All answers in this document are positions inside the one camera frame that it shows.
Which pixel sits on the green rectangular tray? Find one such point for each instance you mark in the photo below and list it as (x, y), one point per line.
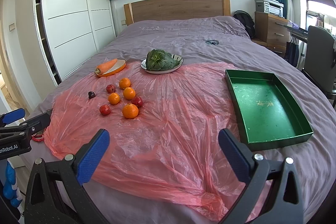
(267, 114)

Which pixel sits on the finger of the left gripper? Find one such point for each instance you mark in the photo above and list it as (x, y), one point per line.
(38, 123)
(11, 117)

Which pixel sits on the wooden headboard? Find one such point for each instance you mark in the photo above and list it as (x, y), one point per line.
(175, 9)

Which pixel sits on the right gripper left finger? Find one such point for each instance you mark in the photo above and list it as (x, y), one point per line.
(56, 193)

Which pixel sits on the pink plastic sheet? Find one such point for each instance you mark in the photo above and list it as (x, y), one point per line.
(170, 151)

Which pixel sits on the dark plum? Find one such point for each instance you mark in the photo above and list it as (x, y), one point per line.
(91, 95)

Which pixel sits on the desk with clutter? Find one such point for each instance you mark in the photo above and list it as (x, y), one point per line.
(297, 32)

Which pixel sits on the red apple back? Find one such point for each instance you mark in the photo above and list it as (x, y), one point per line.
(110, 88)

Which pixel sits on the dark shopping bag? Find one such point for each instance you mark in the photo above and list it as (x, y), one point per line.
(292, 52)

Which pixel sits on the black backpack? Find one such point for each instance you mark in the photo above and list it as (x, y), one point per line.
(246, 21)

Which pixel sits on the white wardrobe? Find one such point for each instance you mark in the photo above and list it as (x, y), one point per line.
(73, 31)

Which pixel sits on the orange oval dish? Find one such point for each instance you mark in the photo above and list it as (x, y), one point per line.
(119, 66)

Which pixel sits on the left blue gloved hand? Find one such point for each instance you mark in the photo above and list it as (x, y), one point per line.
(11, 191)

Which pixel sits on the white printer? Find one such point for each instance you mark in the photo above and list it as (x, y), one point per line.
(270, 6)

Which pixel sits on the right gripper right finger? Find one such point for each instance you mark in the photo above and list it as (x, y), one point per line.
(283, 203)

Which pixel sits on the red apple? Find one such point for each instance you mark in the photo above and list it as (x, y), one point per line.
(105, 110)
(110, 88)
(137, 101)

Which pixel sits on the small blue object on bed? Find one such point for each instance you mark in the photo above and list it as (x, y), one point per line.
(212, 42)

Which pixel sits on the green leafy vegetable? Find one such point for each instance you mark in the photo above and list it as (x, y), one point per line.
(160, 60)

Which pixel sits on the orange carrot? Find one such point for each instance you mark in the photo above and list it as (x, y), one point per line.
(104, 67)

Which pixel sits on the large front orange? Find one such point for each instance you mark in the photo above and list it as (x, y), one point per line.
(130, 111)

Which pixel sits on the wooden dresser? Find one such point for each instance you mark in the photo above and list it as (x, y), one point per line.
(271, 32)

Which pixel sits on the grey office chair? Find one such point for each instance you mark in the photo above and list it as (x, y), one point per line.
(319, 66)

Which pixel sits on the orange mandarin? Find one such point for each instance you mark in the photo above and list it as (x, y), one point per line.
(114, 98)
(129, 93)
(124, 83)

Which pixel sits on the orange mandarin back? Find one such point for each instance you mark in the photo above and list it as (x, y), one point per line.
(124, 83)

